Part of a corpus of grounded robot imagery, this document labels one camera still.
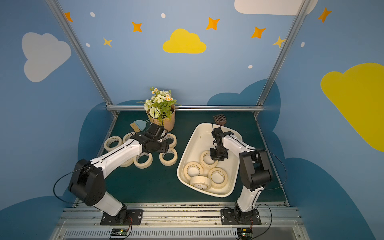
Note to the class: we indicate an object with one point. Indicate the horizontal aluminium frame rail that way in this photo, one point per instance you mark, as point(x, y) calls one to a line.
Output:
point(126, 108)

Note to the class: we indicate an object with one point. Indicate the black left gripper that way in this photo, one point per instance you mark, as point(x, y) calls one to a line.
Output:
point(160, 133)

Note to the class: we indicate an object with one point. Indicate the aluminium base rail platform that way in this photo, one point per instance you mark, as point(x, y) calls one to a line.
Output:
point(182, 221)

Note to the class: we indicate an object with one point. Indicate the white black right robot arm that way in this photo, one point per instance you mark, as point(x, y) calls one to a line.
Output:
point(255, 170)

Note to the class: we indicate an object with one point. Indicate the right small circuit board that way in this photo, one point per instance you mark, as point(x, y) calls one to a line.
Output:
point(244, 233)

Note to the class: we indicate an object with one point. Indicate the light blue hand brush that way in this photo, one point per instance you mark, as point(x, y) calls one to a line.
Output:
point(139, 125)

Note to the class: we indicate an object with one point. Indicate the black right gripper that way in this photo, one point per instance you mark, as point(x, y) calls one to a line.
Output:
point(218, 149)

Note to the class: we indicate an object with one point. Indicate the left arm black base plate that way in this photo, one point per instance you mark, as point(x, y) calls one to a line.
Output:
point(124, 218)

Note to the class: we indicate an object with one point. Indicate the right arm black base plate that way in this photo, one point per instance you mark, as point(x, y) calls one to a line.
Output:
point(236, 217)

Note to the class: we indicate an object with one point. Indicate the cream tape roll front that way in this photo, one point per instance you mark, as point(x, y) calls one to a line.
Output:
point(201, 182)

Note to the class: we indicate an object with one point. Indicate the small circuit board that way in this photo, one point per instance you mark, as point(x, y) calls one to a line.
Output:
point(119, 233)
point(244, 233)

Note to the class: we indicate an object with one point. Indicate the left small circuit board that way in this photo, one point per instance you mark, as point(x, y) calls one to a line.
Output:
point(119, 233)

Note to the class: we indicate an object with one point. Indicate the left aluminium frame post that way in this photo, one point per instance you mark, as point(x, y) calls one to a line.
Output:
point(65, 24)

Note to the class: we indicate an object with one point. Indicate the cream tape roll small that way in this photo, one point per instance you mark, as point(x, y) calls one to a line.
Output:
point(206, 161)

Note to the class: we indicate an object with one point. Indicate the right aluminium frame post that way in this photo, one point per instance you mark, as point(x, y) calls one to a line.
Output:
point(292, 33)

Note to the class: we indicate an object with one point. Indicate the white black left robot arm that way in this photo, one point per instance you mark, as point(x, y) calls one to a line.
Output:
point(88, 179)

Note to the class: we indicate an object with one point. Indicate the cream plastic storage box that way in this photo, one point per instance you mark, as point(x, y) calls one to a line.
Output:
point(200, 141)

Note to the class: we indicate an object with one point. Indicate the aluminium frame post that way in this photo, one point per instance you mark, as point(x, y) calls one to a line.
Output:
point(292, 33)
point(65, 24)

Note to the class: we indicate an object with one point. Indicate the beige ribbed flower pot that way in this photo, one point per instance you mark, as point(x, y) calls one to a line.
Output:
point(155, 117)

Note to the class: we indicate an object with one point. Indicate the white green artificial flowers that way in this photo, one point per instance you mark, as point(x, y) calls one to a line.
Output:
point(161, 100)

